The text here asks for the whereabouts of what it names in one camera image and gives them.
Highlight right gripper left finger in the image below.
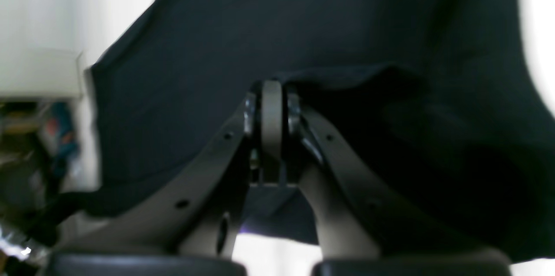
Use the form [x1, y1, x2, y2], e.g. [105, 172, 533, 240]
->
[57, 93, 256, 259]

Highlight black T-shirt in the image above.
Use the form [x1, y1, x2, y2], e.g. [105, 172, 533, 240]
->
[83, 0, 554, 263]

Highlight blue glue gun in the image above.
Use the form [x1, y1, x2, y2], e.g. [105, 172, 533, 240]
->
[46, 101, 79, 179]

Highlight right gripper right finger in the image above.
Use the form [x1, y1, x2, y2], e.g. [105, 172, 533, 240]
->
[284, 90, 477, 260]

